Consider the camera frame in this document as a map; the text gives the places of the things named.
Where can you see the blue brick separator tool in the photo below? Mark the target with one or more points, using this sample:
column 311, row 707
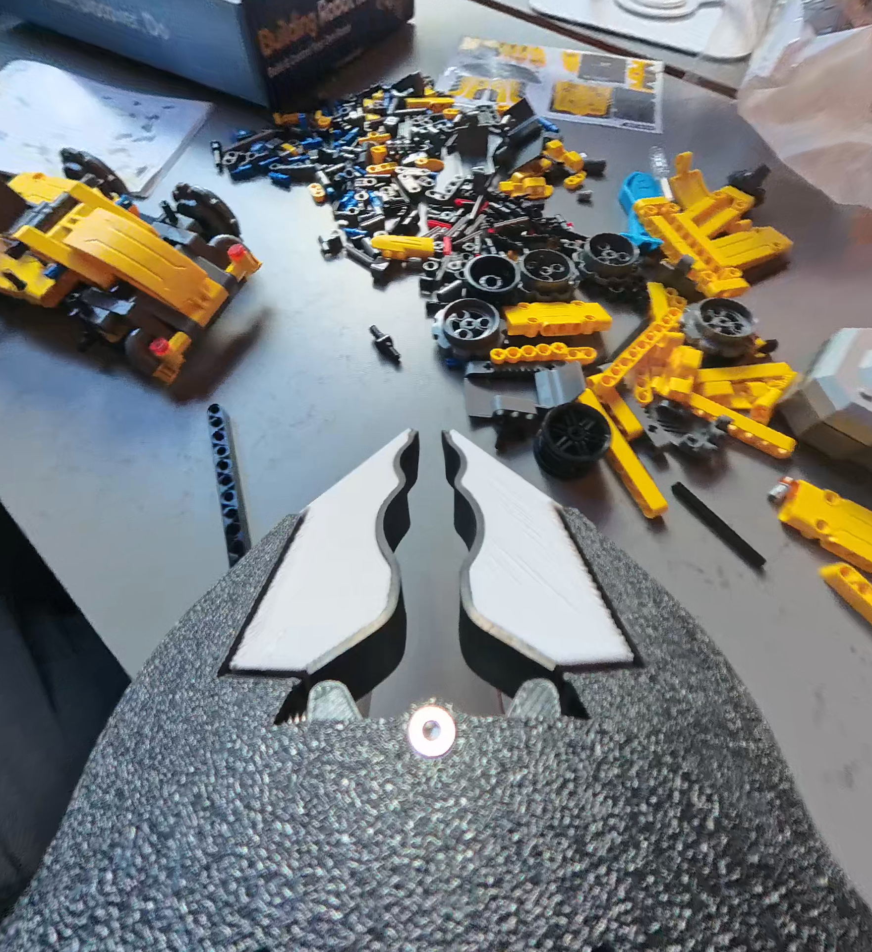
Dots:
column 633, row 197

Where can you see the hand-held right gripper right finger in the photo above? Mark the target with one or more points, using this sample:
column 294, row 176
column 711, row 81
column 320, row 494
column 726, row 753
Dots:
column 547, row 587

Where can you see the grey desk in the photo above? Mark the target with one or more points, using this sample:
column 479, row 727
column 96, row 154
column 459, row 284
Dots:
column 331, row 446

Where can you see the white flat tray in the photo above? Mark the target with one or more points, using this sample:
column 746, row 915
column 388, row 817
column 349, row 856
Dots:
column 718, row 37

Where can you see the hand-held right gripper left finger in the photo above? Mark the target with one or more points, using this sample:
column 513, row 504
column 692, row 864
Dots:
column 317, row 595

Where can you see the clear plastic bag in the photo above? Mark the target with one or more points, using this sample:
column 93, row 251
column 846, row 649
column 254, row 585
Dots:
column 830, row 97

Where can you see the black rubber tyre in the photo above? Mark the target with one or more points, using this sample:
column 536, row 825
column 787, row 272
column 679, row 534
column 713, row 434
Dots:
column 573, row 439

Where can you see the yellow rounded bullet piece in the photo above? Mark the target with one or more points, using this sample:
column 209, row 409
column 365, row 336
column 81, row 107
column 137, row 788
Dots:
column 402, row 247

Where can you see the person's dark jeans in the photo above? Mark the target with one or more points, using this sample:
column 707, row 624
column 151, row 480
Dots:
column 19, row 669

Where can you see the yellow thin holed beam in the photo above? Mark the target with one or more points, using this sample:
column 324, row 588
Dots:
column 547, row 353

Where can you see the yellow toy vehicle model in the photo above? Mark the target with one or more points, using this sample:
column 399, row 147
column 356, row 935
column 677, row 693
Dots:
column 131, row 253

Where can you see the instruction booklet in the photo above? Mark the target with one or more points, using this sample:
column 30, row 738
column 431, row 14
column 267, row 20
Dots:
column 71, row 111

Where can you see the dark curved panel piece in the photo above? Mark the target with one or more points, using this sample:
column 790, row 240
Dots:
column 510, row 134

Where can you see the yellow short holed beam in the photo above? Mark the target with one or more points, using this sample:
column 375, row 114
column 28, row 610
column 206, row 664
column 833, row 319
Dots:
column 867, row 606

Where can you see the grey spoked wheel hub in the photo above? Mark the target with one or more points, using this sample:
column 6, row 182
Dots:
column 469, row 327

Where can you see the dark wheel hub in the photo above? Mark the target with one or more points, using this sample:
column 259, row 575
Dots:
column 718, row 323
column 610, row 256
column 491, row 279
column 549, row 271

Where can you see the grey motor block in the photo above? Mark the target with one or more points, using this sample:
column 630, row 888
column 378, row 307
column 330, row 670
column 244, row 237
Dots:
column 852, row 401

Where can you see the pile of small building pieces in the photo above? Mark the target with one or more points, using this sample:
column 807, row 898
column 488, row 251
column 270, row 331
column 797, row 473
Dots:
column 406, row 149

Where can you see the dark grey toothed panel piece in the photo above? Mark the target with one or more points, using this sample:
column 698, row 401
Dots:
column 495, row 405

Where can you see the black long holed beam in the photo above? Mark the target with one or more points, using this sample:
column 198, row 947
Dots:
column 227, row 483

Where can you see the yellow flat holed panel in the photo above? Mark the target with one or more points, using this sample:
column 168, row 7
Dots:
column 555, row 318

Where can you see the blue cardboard box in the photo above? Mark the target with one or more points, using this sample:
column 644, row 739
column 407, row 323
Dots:
column 146, row 37

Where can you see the pile of yellow beams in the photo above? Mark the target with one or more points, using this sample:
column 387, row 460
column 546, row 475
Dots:
column 711, row 238

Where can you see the yellow sticker sheet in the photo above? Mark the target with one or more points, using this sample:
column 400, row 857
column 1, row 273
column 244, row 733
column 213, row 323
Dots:
column 614, row 97

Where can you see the yellow long panel piece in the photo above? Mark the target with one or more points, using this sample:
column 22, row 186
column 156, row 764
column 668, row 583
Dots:
column 837, row 520

